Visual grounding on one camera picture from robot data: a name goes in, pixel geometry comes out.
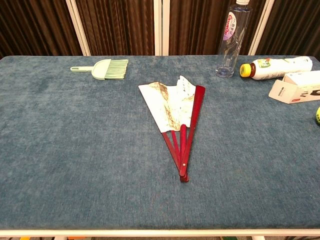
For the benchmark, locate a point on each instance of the yellow green tennis ball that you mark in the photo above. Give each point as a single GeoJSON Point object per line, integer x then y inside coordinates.
{"type": "Point", "coordinates": [318, 116]}

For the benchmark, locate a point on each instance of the blue fabric table cover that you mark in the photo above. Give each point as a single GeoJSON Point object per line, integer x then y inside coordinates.
{"type": "Point", "coordinates": [75, 150]}

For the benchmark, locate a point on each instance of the mint green hand brush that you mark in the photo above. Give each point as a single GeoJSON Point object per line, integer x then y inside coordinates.
{"type": "Point", "coordinates": [100, 70]}

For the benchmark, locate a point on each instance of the white bottle with yellow cap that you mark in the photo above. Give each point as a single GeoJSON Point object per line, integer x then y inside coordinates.
{"type": "Point", "coordinates": [275, 67]}

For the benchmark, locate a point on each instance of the clear plastic water bottle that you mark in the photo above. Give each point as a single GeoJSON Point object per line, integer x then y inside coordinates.
{"type": "Point", "coordinates": [231, 37]}

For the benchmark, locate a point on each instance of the brown pleated screen panel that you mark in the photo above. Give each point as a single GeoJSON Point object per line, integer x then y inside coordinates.
{"type": "Point", "coordinates": [295, 25]}
{"type": "Point", "coordinates": [35, 25]}
{"type": "Point", "coordinates": [120, 25]}
{"type": "Point", "coordinates": [195, 25]}

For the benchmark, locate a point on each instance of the white cardboard box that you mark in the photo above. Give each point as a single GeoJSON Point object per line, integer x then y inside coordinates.
{"type": "Point", "coordinates": [295, 87]}

